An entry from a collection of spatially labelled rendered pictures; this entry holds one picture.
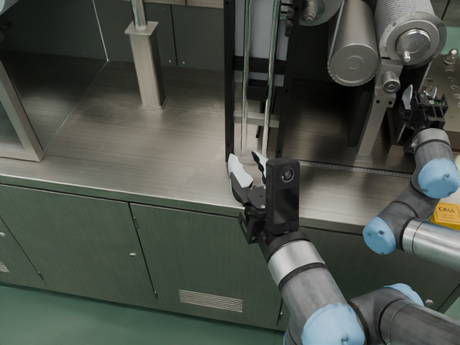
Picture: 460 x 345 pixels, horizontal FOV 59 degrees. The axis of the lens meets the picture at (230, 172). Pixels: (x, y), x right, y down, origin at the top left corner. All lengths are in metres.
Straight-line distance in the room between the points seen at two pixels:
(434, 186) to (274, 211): 0.43
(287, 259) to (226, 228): 0.64
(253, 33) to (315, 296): 0.62
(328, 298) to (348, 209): 0.58
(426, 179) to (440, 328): 0.41
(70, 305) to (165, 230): 0.88
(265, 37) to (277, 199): 0.47
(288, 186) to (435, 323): 0.25
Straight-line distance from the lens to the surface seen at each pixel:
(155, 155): 1.22
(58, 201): 1.35
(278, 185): 0.59
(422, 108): 1.07
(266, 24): 0.95
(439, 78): 1.43
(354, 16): 1.21
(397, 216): 0.93
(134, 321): 1.94
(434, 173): 0.92
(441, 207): 1.17
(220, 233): 1.23
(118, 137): 1.31
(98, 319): 1.98
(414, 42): 1.08
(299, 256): 0.58
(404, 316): 0.63
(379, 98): 1.09
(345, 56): 1.10
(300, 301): 0.56
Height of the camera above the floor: 1.74
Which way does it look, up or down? 47 degrees down
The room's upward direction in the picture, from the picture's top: straight up
